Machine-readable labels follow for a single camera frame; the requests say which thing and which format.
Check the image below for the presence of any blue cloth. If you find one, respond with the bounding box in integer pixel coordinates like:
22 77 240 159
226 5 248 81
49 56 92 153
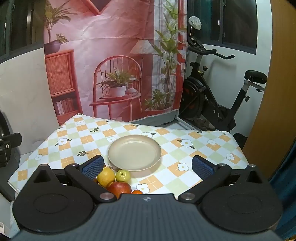
269 141 296 240

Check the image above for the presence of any black exercise bike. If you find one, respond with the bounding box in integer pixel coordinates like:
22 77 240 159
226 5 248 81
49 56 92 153
179 30 267 132

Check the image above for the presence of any white metal rail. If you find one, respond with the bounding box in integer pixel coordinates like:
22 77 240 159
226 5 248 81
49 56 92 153
174 117 197 131

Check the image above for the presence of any white cap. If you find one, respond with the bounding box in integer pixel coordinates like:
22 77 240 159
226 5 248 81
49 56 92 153
188 16 202 30

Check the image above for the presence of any green apple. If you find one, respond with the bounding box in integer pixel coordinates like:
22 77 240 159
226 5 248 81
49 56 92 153
115 169 131 183

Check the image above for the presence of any beige round plate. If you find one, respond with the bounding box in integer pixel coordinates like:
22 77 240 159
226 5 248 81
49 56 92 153
107 135 162 172

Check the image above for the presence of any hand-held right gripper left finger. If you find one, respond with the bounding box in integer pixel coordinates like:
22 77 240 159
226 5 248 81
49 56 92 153
28 155 117 204

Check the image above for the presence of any pink printed room backdrop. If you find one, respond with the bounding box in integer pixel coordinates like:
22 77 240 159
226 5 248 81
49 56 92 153
43 0 188 127

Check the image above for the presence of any checked floral tablecloth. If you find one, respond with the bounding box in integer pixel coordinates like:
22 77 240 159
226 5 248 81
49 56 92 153
8 113 249 201

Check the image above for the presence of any dark red apple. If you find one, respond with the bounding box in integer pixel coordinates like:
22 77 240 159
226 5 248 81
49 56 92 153
107 182 132 200

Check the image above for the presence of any pair of brown shoes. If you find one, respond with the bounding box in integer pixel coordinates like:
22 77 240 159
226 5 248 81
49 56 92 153
194 117 216 131

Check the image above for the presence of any yellow citrus fruit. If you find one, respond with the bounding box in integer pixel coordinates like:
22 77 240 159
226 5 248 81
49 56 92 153
97 167 116 188

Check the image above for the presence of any dark window with grey frame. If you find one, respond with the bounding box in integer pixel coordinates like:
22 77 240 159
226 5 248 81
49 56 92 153
0 0 47 63
209 0 258 55

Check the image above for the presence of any wooden door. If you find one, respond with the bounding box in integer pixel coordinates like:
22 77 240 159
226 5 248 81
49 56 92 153
242 0 296 179

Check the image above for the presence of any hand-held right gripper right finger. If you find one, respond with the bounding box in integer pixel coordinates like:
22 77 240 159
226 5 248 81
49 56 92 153
179 155 270 204

